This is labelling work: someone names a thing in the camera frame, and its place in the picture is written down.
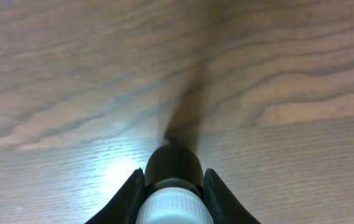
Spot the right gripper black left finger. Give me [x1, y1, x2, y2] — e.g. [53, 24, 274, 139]
[86, 169, 146, 224]

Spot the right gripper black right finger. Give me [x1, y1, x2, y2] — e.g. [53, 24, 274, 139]
[203, 169, 260, 224]

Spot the dark syrup bottle white cap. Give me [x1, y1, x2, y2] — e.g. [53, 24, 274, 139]
[136, 142, 213, 224]

